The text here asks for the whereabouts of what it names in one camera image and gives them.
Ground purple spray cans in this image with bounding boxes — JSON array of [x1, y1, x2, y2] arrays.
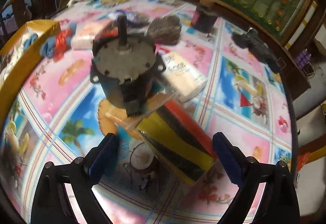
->
[[295, 49, 311, 69]]

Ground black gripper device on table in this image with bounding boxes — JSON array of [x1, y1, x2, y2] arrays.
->
[[231, 27, 281, 74]]

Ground pink tissue pack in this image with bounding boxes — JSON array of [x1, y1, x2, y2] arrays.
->
[[70, 19, 112, 50]]

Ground floral patterned tablecloth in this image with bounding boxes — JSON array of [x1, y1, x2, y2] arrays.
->
[[1, 0, 295, 223]]

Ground white tissue pack with label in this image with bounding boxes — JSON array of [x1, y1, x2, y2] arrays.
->
[[161, 51, 207, 103]]

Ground blue cloth with red bag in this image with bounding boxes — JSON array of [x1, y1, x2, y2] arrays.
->
[[39, 22, 77, 62]]

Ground orange plastic bag at right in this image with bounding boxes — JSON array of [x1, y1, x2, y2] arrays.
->
[[296, 152, 310, 173]]

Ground dark jar with cork lid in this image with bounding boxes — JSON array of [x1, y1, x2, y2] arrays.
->
[[191, 0, 218, 33]]

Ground black electric motor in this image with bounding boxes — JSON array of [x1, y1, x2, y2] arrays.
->
[[90, 15, 166, 117]]

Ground blue white plastic bag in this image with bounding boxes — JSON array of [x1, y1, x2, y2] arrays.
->
[[107, 10, 150, 27]]

